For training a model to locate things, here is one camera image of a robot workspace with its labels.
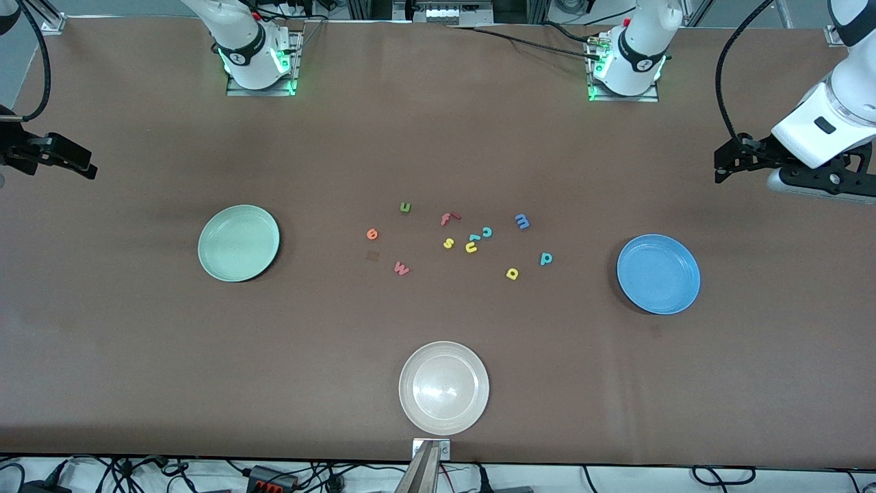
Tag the blue letter m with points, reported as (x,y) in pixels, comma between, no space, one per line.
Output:
(522,220)

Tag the pink letter w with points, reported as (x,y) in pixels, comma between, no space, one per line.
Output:
(402,268)

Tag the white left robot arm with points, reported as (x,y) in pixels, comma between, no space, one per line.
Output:
(640,41)

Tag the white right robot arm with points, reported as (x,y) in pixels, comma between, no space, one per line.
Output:
(246,34)

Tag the blue plate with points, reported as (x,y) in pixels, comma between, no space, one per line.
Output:
(658,274)

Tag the green plate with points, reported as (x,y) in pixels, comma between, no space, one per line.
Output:
(239,243)

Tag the brown table cover mat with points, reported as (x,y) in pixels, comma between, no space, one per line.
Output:
(438,137)

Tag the black power adapter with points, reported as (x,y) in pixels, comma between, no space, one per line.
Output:
(44,487)

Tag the metal connector device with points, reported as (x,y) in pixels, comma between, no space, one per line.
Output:
(445,14)

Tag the white plate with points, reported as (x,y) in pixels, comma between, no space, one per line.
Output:
(444,388)

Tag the black power strip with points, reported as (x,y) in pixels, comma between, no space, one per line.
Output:
(270,479)

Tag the black power plug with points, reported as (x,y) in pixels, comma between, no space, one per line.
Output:
(334,484)

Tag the aluminium corner post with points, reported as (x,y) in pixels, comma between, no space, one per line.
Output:
(835,34)
(53,24)

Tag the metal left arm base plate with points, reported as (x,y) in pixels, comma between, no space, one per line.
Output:
(623,98)

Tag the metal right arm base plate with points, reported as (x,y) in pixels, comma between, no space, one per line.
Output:
(260,92)

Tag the small metal mount bracket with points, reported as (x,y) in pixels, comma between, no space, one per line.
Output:
(443,450)

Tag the aluminium camera mount beam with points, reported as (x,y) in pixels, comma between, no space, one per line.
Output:
(421,476)

